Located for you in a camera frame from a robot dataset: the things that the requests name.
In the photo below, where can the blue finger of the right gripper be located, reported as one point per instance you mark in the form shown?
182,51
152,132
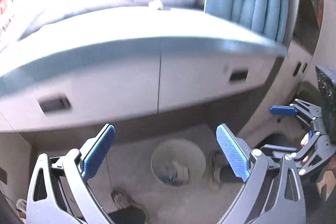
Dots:
283,111
277,151

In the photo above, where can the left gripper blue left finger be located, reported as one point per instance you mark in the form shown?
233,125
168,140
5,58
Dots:
94,151

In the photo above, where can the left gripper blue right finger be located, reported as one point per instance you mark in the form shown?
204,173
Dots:
234,153

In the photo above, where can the white round trash bin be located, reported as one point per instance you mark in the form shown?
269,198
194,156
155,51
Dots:
178,163

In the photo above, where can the person's right hand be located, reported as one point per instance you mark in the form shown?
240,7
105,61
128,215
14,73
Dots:
303,143

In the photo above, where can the grey right sneaker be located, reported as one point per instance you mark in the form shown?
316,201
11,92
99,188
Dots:
215,164

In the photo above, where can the grey sneaker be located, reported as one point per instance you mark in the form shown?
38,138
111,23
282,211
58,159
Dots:
122,200
215,164

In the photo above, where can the grey left sneaker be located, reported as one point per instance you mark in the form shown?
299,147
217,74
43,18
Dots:
122,200

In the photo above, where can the teal bed sheet mattress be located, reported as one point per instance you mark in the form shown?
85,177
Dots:
118,33

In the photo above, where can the white bed frame drawers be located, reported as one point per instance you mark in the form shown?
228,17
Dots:
54,84

